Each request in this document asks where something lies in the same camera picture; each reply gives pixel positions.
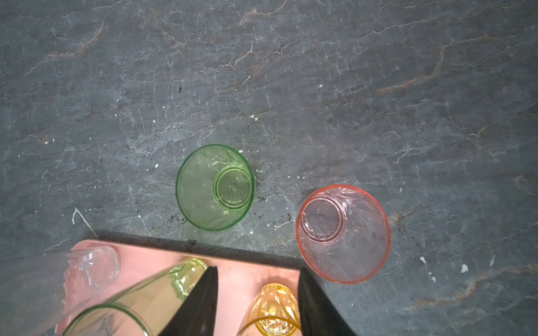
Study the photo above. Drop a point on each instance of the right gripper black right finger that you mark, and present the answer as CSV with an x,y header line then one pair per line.
x,y
318,316

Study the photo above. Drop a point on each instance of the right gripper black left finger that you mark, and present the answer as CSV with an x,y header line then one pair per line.
x,y
197,315

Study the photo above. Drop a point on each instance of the short yellow plastic cup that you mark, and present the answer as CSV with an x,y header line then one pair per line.
x,y
274,311

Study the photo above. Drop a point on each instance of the tall green plastic cup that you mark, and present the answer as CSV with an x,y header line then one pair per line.
x,y
143,309

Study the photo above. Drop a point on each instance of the pink tray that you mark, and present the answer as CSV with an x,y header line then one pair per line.
x,y
239,281

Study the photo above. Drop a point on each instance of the short green plastic cup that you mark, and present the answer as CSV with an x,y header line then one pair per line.
x,y
215,187

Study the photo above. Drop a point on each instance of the clear plastic cup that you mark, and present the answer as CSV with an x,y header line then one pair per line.
x,y
38,292

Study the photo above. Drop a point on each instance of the pink plastic cup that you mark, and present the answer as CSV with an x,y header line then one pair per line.
x,y
343,234

